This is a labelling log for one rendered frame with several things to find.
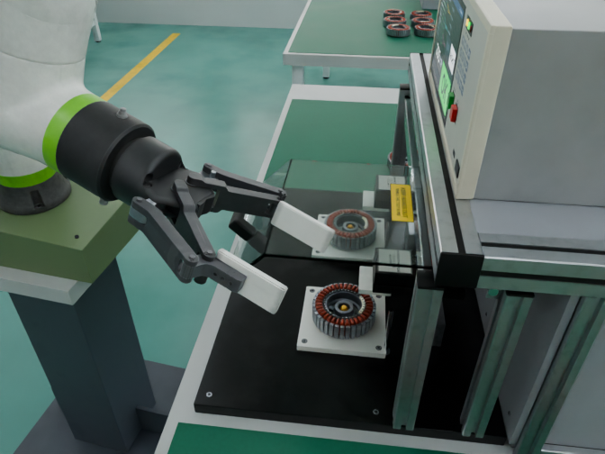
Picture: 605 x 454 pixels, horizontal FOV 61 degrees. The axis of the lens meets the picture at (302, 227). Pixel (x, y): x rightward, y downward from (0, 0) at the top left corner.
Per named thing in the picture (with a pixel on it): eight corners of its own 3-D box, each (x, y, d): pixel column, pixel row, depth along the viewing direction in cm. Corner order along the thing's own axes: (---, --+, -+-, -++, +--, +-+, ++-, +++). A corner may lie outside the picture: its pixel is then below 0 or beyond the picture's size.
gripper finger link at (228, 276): (200, 247, 46) (181, 260, 44) (247, 276, 45) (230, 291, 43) (195, 259, 47) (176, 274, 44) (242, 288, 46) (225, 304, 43)
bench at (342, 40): (285, 198, 268) (283, 53, 224) (319, 75, 417) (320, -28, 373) (503, 213, 258) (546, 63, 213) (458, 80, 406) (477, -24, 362)
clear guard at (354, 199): (222, 286, 67) (218, 249, 63) (257, 188, 86) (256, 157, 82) (482, 308, 63) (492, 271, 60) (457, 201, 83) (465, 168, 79)
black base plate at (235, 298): (194, 413, 81) (193, 404, 80) (266, 194, 132) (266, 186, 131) (503, 446, 76) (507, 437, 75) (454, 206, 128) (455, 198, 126)
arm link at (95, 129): (63, 100, 49) (127, 87, 57) (48, 202, 55) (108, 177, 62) (114, 130, 48) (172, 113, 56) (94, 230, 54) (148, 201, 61)
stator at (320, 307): (309, 338, 89) (309, 322, 87) (315, 293, 98) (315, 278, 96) (374, 343, 88) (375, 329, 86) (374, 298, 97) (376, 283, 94)
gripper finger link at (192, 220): (186, 180, 52) (172, 178, 52) (220, 250, 45) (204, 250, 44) (176, 211, 54) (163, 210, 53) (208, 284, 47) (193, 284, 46)
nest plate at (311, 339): (296, 350, 88) (296, 345, 87) (306, 290, 100) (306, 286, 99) (384, 358, 87) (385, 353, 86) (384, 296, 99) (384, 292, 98)
